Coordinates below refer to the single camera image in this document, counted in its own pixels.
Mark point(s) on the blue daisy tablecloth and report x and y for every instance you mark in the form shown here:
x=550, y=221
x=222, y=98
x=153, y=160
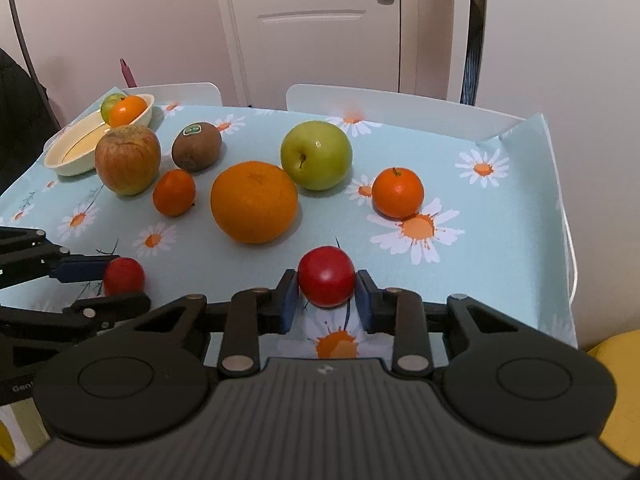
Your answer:
x=500, y=260

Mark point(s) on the green citrus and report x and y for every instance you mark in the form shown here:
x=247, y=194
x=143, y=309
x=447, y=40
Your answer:
x=108, y=106

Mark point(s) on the large orange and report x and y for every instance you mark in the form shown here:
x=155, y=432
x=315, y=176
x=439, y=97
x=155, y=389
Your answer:
x=254, y=202

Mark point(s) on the white chair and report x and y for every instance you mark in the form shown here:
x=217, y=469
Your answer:
x=175, y=91
x=400, y=107

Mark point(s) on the yellow cushion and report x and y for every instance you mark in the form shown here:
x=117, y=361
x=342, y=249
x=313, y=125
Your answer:
x=620, y=375

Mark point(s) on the cream bowl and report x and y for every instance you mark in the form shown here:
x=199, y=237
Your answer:
x=75, y=152

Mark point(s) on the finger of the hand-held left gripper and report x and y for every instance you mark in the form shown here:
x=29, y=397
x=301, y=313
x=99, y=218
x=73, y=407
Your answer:
x=115, y=305
x=80, y=269

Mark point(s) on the black coat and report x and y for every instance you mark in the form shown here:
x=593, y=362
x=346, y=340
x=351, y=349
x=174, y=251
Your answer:
x=20, y=120

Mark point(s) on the green apple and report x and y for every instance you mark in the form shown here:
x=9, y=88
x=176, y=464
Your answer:
x=316, y=155

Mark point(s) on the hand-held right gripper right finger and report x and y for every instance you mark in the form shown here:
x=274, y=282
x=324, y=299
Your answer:
x=365, y=305

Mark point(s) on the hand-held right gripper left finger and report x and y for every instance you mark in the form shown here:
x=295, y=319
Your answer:
x=287, y=305

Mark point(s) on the red yellow apple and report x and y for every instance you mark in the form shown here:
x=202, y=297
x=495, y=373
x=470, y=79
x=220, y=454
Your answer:
x=128, y=160

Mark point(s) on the brown kiwi with sticker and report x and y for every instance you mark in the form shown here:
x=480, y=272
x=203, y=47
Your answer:
x=196, y=147

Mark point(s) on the white door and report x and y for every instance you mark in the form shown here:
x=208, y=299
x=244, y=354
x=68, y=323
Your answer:
x=310, y=35

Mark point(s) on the dark striped cloth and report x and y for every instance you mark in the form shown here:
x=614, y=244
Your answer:
x=474, y=35

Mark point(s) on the small mandarin orange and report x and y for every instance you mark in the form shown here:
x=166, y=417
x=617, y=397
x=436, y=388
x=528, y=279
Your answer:
x=174, y=193

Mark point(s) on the small red tomato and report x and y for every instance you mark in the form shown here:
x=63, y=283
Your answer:
x=125, y=276

